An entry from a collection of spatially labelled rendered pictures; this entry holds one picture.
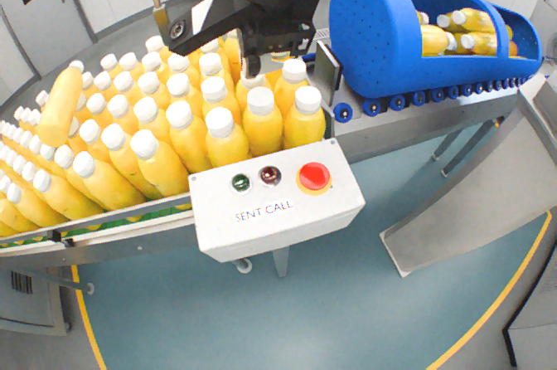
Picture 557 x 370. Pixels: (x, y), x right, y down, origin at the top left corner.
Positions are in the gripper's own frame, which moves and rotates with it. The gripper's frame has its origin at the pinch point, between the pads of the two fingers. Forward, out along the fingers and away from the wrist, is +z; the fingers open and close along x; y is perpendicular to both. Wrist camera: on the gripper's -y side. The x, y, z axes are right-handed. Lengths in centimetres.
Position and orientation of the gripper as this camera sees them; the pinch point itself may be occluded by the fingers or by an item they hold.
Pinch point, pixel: (244, 72)
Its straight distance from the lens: 40.8
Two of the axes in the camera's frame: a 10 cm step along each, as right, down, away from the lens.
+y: 9.6, -2.3, 1.6
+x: -2.5, -9.6, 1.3
